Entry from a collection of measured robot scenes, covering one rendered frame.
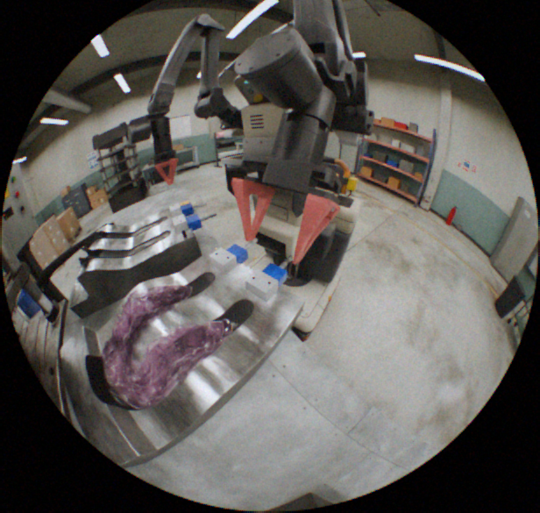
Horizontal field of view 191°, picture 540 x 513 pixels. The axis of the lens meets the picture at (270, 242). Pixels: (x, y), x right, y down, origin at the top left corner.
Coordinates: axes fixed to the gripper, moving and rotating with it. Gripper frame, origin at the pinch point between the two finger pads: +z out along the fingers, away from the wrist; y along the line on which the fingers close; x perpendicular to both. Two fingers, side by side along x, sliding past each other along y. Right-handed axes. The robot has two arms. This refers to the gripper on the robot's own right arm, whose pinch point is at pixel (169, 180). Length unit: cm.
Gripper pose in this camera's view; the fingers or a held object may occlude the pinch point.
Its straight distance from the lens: 54.9
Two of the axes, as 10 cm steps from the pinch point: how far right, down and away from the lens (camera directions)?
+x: 8.0, -3.7, 4.8
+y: 6.0, 5.1, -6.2
